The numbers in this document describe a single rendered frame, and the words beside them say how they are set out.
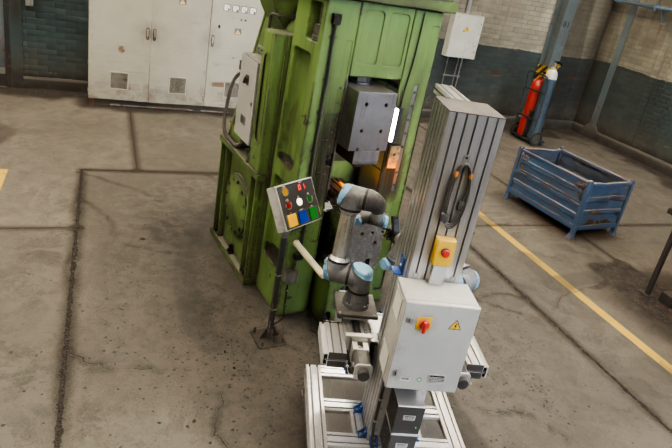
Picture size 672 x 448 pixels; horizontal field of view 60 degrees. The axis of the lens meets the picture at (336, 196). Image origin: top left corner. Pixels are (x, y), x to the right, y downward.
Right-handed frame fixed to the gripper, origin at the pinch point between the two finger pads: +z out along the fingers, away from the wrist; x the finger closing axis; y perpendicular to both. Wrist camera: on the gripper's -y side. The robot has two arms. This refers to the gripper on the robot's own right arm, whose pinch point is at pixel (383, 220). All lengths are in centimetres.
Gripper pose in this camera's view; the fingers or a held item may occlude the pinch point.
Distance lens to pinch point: 380.9
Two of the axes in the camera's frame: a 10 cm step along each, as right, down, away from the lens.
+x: 8.7, -0.4, 4.8
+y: -1.7, 9.1, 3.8
